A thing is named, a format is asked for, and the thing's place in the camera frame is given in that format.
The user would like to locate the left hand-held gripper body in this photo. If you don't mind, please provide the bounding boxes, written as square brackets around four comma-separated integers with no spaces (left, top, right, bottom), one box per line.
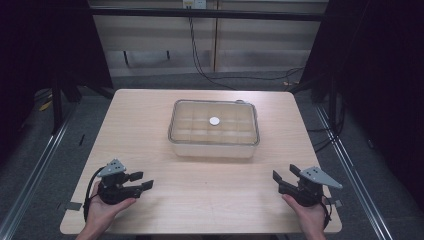
[96,158,144,206]

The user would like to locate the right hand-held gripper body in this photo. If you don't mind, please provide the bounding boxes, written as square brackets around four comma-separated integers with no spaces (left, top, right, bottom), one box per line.
[278,166,344,207]

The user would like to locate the person's right hand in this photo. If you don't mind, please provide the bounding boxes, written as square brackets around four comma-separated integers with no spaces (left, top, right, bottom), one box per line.
[282,194,327,233]

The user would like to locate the person's left hand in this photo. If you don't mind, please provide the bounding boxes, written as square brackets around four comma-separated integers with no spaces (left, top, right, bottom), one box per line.
[84,181,138,233]

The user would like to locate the grey tape strip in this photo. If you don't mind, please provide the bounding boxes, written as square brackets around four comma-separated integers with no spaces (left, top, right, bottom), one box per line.
[327,197,344,209]
[64,201,83,212]

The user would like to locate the clear plastic lidded container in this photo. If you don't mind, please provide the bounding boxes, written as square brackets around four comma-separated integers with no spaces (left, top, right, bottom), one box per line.
[167,98,261,160]

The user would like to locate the black metal stand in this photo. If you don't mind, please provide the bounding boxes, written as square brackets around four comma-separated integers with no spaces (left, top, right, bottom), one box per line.
[50,78,65,135]

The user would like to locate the dark curtain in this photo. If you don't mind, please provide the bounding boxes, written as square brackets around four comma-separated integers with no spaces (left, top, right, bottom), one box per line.
[0,0,114,164]
[298,0,424,204]

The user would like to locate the left hand-held gripper black cable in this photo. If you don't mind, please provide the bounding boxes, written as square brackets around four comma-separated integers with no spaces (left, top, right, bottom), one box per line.
[82,166,105,222]

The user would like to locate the hand-held gripper black cable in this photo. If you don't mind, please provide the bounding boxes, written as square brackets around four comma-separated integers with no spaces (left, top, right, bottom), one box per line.
[319,195,334,231]
[82,166,105,222]

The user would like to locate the right hand-held gripper black cable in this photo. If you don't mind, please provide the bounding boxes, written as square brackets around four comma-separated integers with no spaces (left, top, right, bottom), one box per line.
[319,195,334,231]

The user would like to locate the metal floor rail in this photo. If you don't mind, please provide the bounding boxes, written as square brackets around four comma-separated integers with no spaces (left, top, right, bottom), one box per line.
[314,104,395,240]
[0,108,78,240]

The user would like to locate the black floor cables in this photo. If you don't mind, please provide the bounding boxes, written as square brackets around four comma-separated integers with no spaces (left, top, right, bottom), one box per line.
[305,94,347,154]

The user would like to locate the long black wall cable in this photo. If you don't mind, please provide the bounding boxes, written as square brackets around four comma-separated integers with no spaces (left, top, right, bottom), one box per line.
[187,16,305,92]

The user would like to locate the black horizontal frame bar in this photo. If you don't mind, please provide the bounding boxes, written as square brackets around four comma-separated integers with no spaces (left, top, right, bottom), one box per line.
[87,7,330,23]

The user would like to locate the white wall power outlet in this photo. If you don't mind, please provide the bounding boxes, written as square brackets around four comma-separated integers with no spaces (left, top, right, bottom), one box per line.
[181,0,208,10]

